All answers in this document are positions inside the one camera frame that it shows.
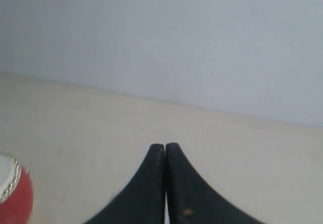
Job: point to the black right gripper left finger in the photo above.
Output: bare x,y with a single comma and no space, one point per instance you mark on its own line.
143,199

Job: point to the small red drum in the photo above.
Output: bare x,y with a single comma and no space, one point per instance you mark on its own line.
16,191

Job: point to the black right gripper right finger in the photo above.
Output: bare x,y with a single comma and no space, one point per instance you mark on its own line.
191,199

